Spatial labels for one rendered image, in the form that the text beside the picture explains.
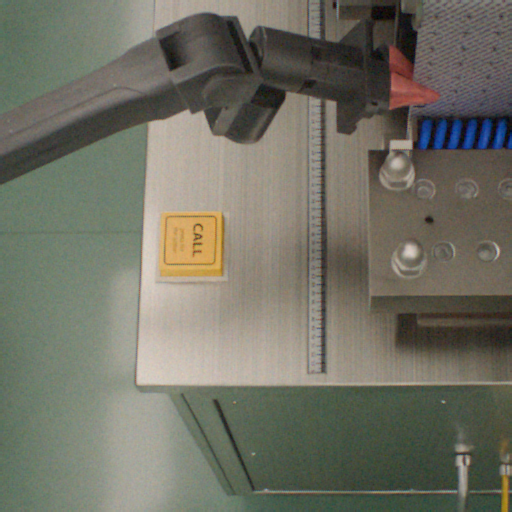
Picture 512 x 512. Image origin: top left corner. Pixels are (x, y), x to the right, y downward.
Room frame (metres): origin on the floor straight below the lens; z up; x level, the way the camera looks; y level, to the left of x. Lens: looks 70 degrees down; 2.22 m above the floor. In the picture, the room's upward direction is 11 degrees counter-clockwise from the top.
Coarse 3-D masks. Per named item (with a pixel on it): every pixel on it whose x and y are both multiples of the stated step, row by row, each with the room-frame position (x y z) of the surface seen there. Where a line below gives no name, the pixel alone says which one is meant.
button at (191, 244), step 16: (160, 224) 0.53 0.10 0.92; (176, 224) 0.52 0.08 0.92; (192, 224) 0.52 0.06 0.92; (208, 224) 0.52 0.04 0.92; (160, 240) 0.51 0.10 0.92; (176, 240) 0.51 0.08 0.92; (192, 240) 0.50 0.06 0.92; (208, 240) 0.50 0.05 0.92; (160, 256) 0.49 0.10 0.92; (176, 256) 0.49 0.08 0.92; (192, 256) 0.48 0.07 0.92; (208, 256) 0.48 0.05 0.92; (160, 272) 0.48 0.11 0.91; (176, 272) 0.47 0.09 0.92; (192, 272) 0.47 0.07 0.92; (208, 272) 0.47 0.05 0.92
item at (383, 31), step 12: (348, 0) 0.64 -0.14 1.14; (360, 0) 0.64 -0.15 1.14; (372, 0) 0.63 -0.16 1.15; (384, 0) 0.63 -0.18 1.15; (396, 0) 0.63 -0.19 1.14; (348, 12) 0.64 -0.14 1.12; (360, 12) 0.63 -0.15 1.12; (372, 12) 0.63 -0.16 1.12; (384, 12) 0.63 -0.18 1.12; (396, 12) 0.63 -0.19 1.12; (384, 24) 0.64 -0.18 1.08; (384, 36) 0.64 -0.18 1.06
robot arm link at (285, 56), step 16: (256, 32) 0.60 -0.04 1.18; (272, 32) 0.59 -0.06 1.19; (288, 32) 0.60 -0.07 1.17; (256, 48) 0.58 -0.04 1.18; (272, 48) 0.57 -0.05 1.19; (288, 48) 0.57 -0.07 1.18; (304, 48) 0.58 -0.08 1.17; (272, 64) 0.56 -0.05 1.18; (288, 64) 0.56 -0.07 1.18; (304, 64) 0.56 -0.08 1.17; (272, 80) 0.55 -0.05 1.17; (288, 80) 0.55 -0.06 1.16; (304, 80) 0.55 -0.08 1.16; (256, 96) 0.56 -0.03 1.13; (272, 96) 0.56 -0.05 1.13
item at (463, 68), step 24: (432, 48) 0.55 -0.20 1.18; (456, 48) 0.54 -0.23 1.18; (480, 48) 0.54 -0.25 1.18; (504, 48) 0.53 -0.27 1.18; (432, 72) 0.55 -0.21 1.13; (456, 72) 0.54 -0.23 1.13; (480, 72) 0.54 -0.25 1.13; (504, 72) 0.53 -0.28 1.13; (456, 96) 0.54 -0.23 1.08; (480, 96) 0.54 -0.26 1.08; (504, 96) 0.53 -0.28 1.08; (432, 120) 0.55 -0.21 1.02
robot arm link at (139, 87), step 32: (160, 32) 0.60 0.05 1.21; (192, 32) 0.59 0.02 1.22; (224, 32) 0.59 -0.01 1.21; (128, 64) 0.58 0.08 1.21; (160, 64) 0.57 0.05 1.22; (192, 64) 0.56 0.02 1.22; (224, 64) 0.55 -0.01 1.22; (64, 96) 0.56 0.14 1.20; (96, 96) 0.55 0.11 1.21; (128, 96) 0.54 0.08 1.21; (160, 96) 0.54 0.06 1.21; (192, 96) 0.54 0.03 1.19; (0, 128) 0.55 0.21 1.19; (32, 128) 0.54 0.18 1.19; (64, 128) 0.53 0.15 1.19; (96, 128) 0.53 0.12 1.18; (128, 128) 0.53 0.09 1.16; (0, 160) 0.52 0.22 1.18; (32, 160) 0.52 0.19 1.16
